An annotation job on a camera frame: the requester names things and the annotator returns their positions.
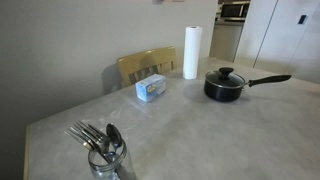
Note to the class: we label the black wall switch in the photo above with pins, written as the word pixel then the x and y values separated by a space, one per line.
pixel 302 19

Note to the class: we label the glass lid with black knob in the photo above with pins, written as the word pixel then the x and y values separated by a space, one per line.
pixel 226 78

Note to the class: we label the clear glass jar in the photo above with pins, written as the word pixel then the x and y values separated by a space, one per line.
pixel 100 166

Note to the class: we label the silver metal spoon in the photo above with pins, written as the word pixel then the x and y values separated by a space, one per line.
pixel 114 135

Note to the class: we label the blue and white box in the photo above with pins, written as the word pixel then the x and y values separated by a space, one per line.
pixel 150 88

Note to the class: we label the beige kitchen counter cabinet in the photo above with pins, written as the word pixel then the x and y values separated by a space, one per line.
pixel 226 40

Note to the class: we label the silver metal fork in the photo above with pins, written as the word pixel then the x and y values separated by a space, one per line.
pixel 80 139
pixel 90 136
pixel 98 132

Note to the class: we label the black microwave oven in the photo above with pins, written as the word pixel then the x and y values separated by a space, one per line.
pixel 235 10

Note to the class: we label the yellow wooden chair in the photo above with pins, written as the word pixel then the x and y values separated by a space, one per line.
pixel 146 60

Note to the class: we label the white paper towel roll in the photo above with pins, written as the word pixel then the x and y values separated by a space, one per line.
pixel 192 50

